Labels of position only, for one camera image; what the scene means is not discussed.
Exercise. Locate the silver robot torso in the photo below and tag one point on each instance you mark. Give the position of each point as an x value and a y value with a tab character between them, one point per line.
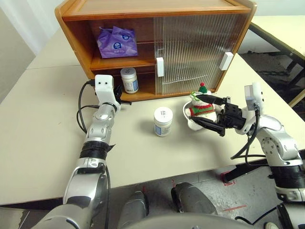
186	223

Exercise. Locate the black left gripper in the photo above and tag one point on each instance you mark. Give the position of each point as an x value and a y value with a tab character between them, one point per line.
118	93

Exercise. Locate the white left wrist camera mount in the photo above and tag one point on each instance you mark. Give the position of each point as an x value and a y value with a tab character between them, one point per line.
103	89

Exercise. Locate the black table leg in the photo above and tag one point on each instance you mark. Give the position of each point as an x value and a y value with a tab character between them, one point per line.
245	170

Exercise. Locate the white plush bear toy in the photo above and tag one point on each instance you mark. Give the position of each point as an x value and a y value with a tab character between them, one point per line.
202	108

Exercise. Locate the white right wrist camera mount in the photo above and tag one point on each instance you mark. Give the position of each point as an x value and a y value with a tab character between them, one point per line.
258	100

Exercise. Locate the white jar blue label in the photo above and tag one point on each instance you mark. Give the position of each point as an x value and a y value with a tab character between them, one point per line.
163	117
129	81

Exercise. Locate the steel bowl with ears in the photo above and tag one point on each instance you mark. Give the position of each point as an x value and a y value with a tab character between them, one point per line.
194	126

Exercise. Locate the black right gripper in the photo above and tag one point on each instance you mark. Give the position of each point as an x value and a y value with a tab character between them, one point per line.
232	117

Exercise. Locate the purple tissue pack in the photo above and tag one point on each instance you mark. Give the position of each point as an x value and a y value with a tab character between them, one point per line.
116	45

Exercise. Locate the wooden cabinet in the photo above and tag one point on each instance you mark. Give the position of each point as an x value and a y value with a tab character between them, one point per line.
155	6

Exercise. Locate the grey rounded robot leg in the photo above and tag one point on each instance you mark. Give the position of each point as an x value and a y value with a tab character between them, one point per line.
133	210
195	198

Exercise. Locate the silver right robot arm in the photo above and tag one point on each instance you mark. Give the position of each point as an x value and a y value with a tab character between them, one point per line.
278	143

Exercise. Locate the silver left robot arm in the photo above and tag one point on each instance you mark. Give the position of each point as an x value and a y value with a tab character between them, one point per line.
97	128

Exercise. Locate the ribbed clear sliding door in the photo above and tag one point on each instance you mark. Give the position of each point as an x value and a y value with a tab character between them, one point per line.
238	31
166	35

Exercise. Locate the cream table black frame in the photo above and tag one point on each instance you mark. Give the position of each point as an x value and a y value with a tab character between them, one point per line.
281	26

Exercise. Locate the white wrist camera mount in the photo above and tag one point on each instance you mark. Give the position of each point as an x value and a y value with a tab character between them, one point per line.
103	89
258	100

